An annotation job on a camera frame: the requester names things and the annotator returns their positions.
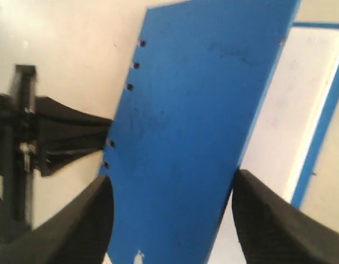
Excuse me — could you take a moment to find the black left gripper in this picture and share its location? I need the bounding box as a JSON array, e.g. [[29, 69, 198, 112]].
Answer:
[[0, 64, 112, 223]]

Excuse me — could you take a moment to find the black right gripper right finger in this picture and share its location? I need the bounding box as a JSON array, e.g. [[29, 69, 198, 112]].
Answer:
[[232, 170, 339, 263]]

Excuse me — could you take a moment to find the blue ring-binder notebook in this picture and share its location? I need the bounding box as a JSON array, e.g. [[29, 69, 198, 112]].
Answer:
[[102, 0, 339, 264]]

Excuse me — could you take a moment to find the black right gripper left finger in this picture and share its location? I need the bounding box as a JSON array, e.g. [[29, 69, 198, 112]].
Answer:
[[0, 175, 114, 263]]

